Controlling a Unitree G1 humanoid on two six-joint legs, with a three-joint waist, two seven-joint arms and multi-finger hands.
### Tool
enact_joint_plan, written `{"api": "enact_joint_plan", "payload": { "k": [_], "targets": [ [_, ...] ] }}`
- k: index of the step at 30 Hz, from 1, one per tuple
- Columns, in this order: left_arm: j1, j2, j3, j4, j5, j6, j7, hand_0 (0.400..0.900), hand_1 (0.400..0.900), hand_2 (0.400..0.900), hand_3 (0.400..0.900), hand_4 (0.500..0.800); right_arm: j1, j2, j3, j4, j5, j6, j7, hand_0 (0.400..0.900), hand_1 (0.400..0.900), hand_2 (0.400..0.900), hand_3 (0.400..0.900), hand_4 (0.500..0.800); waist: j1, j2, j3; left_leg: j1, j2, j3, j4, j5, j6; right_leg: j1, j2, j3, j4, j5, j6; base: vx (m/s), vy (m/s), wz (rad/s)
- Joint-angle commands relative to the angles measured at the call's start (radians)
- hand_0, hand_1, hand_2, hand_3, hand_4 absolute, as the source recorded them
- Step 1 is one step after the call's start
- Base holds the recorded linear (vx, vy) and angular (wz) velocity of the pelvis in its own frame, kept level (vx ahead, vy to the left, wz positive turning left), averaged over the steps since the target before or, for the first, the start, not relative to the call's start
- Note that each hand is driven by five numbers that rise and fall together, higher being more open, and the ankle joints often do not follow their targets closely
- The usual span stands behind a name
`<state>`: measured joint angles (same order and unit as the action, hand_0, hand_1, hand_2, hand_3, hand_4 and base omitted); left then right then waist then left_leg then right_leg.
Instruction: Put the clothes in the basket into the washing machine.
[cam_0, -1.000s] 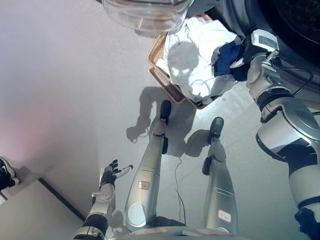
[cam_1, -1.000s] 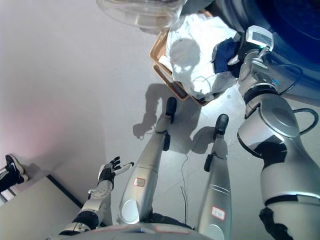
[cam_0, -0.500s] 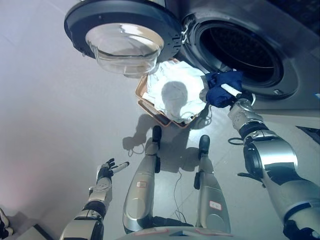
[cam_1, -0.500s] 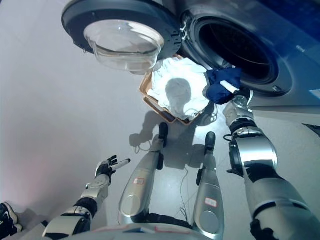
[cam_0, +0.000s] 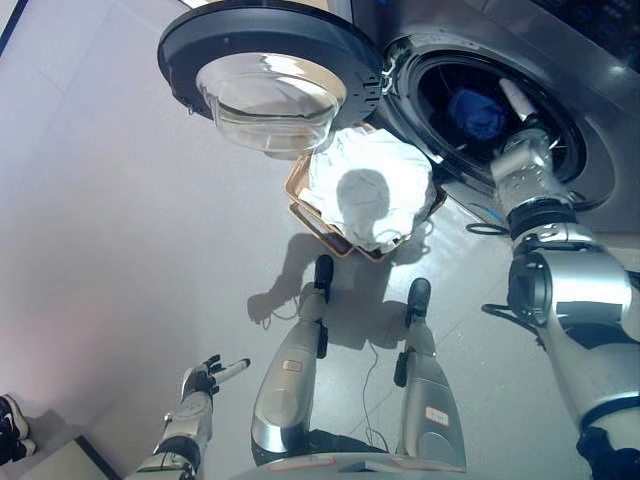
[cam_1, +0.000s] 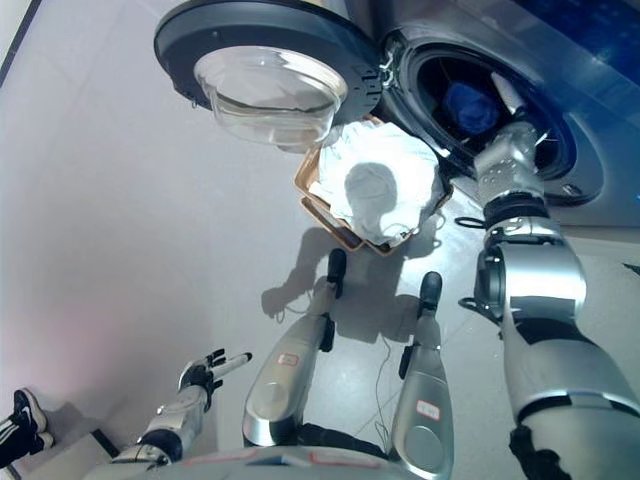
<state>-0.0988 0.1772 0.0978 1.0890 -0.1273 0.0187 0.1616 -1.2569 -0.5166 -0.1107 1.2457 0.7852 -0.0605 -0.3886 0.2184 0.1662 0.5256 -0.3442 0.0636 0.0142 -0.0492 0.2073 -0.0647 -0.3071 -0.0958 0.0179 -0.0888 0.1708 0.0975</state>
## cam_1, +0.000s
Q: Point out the silver left robot leg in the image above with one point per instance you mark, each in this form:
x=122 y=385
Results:
x=285 y=370

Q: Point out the black white person shoe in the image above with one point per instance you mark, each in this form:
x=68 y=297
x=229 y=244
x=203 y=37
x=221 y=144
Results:
x=30 y=410

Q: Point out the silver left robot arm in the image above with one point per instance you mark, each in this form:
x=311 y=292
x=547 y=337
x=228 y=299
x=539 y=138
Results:
x=175 y=420

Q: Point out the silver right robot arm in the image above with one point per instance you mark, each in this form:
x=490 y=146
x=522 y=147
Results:
x=540 y=300

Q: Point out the black right robot foot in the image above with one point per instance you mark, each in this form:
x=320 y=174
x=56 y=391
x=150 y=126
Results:
x=431 y=290

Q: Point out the dark blue garment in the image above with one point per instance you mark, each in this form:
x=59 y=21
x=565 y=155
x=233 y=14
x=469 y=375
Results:
x=470 y=107

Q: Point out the round glass washer door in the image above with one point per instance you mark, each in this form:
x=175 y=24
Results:
x=240 y=40

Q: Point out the black left robot foot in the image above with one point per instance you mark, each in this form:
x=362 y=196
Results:
x=336 y=267

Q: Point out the silver robot leg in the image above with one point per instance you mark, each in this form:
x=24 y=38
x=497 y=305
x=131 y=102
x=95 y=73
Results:
x=422 y=400
x=285 y=370

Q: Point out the silver right robot leg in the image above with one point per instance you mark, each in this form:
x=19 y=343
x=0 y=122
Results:
x=422 y=400

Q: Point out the black robot foot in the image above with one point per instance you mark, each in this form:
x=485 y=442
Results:
x=431 y=290
x=336 y=267

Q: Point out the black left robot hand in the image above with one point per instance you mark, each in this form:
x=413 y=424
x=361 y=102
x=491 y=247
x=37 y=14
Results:
x=200 y=377

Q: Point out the tan wicker laundry basket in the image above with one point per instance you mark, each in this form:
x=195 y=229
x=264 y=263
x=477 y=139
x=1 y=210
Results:
x=307 y=175

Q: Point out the white crumpled cloth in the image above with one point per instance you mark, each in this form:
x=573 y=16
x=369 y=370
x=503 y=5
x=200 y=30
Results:
x=395 y=150

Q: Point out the grey front-load washing machine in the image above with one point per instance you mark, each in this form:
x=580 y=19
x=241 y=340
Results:
x=590 y=100

